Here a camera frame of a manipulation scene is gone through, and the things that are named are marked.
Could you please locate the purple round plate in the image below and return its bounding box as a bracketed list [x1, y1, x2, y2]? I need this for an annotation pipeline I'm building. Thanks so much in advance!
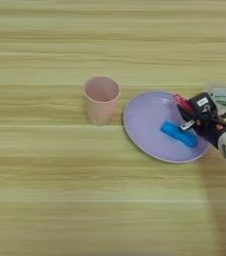
[122, 90, 212, 165]

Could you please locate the blue rectangular block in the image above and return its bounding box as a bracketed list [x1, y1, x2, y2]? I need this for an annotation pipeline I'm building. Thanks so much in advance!
[159, 120, 200, 149]

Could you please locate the pink plastic cup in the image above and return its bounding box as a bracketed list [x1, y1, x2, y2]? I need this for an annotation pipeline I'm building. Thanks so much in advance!
[82, 76, 122, 127]

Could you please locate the small pink white box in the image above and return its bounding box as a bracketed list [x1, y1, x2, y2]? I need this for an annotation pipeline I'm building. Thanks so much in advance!
[171, 93, 195, 113]

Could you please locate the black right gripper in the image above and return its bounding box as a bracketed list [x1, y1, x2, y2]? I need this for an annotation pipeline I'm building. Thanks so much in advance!
[176, 103, 226, 150]

